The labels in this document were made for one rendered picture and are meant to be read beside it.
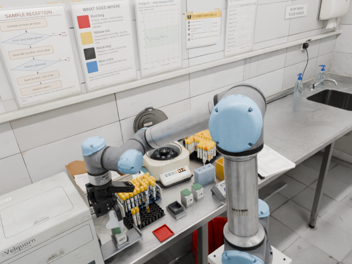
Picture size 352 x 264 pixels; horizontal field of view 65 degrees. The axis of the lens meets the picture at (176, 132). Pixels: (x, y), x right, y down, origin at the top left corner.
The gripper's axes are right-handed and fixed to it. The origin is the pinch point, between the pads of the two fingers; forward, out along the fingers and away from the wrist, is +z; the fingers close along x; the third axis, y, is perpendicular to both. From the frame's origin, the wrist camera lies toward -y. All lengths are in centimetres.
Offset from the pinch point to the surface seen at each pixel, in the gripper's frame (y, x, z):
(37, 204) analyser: 21.9, -8.2, -15.0
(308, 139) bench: -134, 0, 15
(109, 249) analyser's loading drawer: 4.8, 0.8, 10.9
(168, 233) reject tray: -18.8, 5.8, 14.7
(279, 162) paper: -95, 5, 13
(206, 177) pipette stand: -52, -7, 9
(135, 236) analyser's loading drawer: -5.9, 1.7, 10.9
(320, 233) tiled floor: -154, 13, 102
